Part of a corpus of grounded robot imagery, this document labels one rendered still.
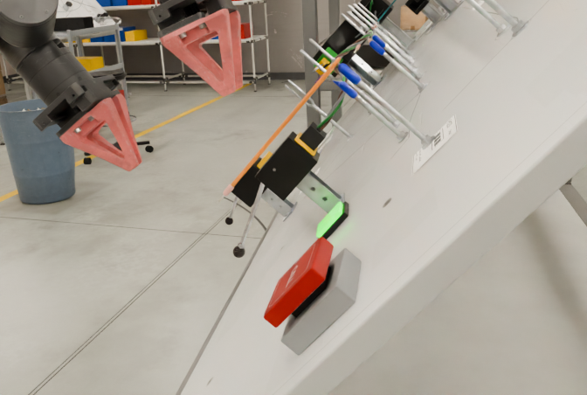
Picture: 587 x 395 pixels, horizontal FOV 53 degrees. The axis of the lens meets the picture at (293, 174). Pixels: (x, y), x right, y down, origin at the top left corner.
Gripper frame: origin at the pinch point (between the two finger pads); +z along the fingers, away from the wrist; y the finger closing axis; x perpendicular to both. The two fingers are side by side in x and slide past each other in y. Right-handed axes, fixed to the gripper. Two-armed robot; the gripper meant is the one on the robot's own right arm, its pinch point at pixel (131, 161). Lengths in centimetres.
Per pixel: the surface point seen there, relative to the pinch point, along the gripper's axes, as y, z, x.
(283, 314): -28.2, 15.2, -13.4
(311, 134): -2.1, 10.0, -17.8
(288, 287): -27.6, 14.1, -14.7
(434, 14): 58, 13, -41
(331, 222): -8.3, 17.1, -15.0
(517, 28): -8.8, 13.2, -38.3
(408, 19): 686, 42, -86
